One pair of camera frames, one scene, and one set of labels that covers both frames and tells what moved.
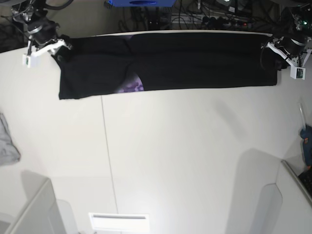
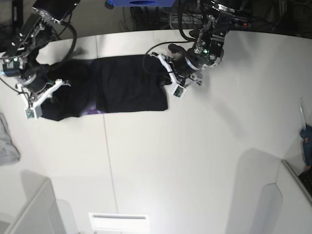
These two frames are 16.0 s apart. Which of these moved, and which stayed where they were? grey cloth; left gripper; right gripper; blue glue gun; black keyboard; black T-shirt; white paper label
Moved: black T-shirt; right gripper; left gripper
Stayed: grey cloth; white paper label; blue glue gun; black keyboard
